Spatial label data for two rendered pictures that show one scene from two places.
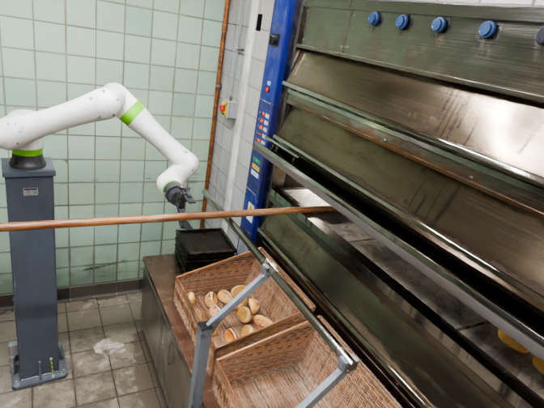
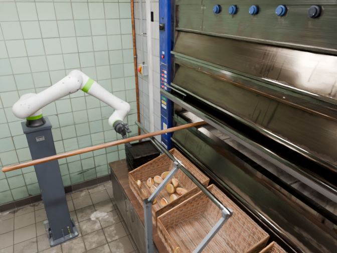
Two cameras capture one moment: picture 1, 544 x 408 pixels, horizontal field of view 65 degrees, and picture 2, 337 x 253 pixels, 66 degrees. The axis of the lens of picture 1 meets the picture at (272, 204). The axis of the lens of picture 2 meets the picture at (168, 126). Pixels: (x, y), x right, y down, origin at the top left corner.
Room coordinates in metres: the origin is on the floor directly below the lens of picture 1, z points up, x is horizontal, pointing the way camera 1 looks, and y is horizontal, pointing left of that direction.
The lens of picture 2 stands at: (-0.04, -0.05, 2.07)
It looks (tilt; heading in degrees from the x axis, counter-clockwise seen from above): 25 degrees down; 3
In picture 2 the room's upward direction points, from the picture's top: straight up
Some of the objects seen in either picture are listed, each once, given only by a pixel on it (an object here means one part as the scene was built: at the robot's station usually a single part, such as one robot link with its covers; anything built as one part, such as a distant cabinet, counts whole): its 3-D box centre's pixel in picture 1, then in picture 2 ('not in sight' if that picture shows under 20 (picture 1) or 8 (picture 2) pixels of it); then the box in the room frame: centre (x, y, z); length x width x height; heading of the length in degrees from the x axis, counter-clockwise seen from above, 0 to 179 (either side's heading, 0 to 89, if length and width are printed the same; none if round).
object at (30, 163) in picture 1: (27, 154); (34, 118); (1.84, 1.16, 1.23); 0.26 x 0.15 x 0.06; 35
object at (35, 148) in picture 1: (25, 132); (31, 106); (1.78, 1.12, 1.36); 0.16 x 0.13 x 0.19; 10
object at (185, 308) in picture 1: (239, 303); (166, 182); (1.71, 0.07, 0.72); 0.56 x 0.49 x 0.28; 32
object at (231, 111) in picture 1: (229, 108); (143, 69); (2.62, 0.36, 1.46); 0.10 x 0.07 x 0.10; 31
